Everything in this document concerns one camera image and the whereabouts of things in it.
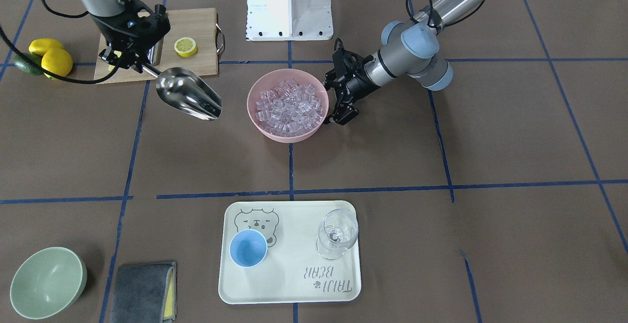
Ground cream bear tray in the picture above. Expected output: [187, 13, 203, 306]
[218, 200, 362, 304]

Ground grey yellow cloth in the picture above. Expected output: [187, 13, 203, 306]
[110, 261, 178, 323]

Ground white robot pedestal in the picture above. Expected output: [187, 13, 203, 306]
[245, 0, 334, 42]

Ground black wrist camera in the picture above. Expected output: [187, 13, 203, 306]
[324, 37, 374, 90]

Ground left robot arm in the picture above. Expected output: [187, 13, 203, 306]
[323, 0, 486, 125]

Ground metal ice scoop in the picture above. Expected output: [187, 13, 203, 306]
[143, 64, 222, 120]

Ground light blue cup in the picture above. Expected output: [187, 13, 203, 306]
[229, 229, 268, 269]

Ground pink bowl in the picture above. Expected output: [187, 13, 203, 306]
[246, 69, 330, 143]

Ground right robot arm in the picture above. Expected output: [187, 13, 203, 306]
[81, 0, 171, 73]

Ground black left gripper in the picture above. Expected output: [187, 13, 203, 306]
[322, 70, 380, 126]

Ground clear ice cubes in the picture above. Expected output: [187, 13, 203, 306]
[253, 79, 324, 137]

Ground green bowl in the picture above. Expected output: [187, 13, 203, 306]
[10, 246, 87, 320]

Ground steel cylinder tool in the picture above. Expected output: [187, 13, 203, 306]
[148, 4, 168, 66]

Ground wooden cutting board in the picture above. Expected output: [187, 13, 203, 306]
[94, 8, 227, 85]

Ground lemon half slice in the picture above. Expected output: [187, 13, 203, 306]
[174, 37, 198, 57]

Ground clear wine glass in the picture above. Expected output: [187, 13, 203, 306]
[316, 209, 359, 260]

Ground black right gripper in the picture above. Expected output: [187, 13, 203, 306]
[97, 0, 171, 74]

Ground yellow lemon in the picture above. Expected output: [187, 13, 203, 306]
[28, 37, 65, 57]
[41, 48, 74, 77]

